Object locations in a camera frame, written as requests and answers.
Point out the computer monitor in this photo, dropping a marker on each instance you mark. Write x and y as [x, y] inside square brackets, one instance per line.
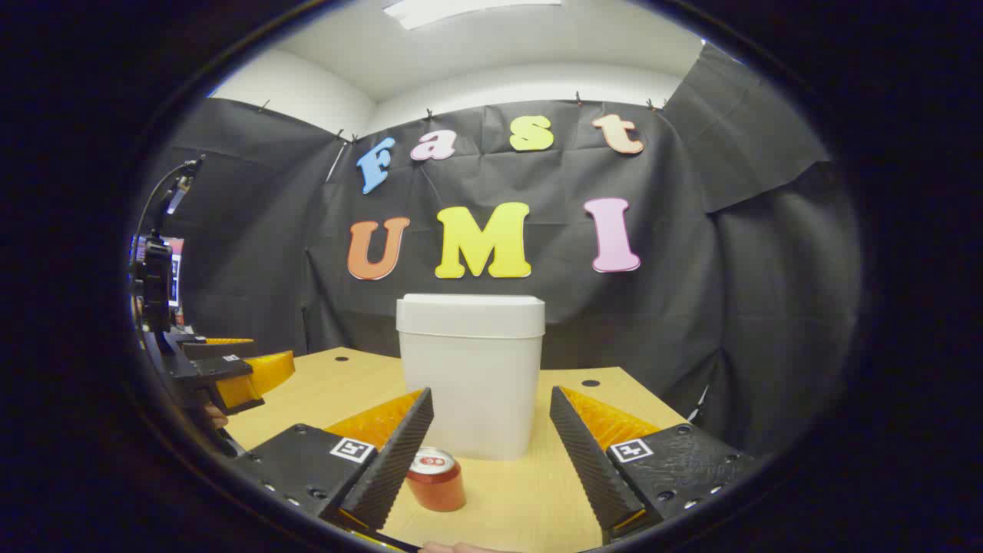
[177, 269]

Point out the wooden desktop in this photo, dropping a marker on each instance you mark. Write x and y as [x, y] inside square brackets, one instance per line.
[507, 507]

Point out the white desktop garbage bin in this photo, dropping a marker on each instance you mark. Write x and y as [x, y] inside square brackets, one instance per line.
[468, 369]

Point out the red pop can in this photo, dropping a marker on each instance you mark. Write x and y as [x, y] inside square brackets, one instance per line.
[438, 484]

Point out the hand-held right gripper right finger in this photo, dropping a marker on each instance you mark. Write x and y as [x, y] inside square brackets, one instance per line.
[584, 461]

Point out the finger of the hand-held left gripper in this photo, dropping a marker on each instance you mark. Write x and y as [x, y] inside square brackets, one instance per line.
[223, 369]
[219, 351]

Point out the black backdrop cloth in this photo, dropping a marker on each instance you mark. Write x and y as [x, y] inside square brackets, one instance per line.
[584, 322]

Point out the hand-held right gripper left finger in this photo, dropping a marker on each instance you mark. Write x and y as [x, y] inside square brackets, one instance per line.
[399, 453]

